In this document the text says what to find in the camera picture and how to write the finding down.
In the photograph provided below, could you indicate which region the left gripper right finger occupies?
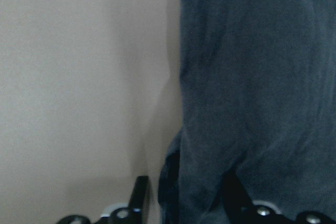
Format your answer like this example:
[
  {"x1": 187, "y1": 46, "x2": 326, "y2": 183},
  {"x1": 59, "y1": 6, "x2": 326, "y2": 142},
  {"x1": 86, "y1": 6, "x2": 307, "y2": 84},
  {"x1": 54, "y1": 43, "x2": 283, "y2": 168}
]
[{"x1": 222, "y1": 170, "x2": 253, "y2": 219}]

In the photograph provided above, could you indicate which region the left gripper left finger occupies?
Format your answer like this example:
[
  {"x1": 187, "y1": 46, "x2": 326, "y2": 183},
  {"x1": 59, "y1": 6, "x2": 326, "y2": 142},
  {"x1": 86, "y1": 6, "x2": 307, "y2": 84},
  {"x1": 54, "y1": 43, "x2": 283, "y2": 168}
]
[{"x1": 128, "y1": 176, "x2": 148, "y2": 215}]

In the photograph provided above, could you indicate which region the black graphic t-shirt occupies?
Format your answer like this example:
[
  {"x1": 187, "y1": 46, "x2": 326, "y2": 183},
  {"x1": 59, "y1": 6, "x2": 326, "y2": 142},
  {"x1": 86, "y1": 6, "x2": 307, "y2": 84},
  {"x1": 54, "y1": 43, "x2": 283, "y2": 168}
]
[{"x1": 158, "y1": 0, "x2": 335, "y2": 223}]

